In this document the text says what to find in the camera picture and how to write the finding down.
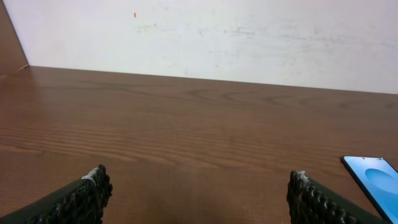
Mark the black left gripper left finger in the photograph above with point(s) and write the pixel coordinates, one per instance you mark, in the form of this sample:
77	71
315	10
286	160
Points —
80	202

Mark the cardboard side panel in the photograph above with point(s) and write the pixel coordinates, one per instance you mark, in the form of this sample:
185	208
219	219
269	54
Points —
13	58

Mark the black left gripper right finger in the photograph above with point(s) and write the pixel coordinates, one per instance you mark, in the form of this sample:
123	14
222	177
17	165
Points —
312	203

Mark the blue Galaxy smartphone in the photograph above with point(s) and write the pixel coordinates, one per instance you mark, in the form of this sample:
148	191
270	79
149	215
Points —
378	180

